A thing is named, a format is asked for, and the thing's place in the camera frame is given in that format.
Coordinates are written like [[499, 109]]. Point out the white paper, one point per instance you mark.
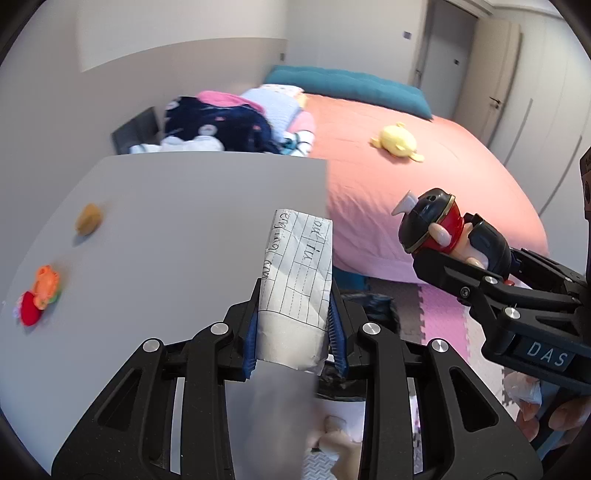
[[295, 286]]

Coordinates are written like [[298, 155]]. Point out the foam floor mat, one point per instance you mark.
[[438, 318]]

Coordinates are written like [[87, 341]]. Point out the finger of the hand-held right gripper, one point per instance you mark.
[[455, 277], [545, 272]]

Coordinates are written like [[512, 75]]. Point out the pink white cloth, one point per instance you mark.
[[302, 129]]

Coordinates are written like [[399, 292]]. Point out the teal pillow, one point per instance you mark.
[[351, 85]]

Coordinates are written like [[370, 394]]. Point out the black red toy figure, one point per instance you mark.
[[438, 221]]

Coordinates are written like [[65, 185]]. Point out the light blue folded cloth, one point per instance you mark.
[[277, 108]]

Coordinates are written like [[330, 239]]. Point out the beige wardrobe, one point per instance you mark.
[[531, 115]]

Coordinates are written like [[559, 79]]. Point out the orange toy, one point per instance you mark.
[[46, 284]]

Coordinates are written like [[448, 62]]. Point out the person's right hand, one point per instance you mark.
[[572, 415]]

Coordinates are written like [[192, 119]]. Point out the brown toy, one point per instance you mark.
[[88, 219]]

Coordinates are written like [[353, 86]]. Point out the yellow plush duck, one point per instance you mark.
[[397, 141]]

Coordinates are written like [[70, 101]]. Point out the pink bed sheet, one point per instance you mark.
[[360, 194]]

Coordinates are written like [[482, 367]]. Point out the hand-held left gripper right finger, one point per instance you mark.
[[337, 339]]

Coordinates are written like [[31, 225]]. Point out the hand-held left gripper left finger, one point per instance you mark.
[[251, 332]]

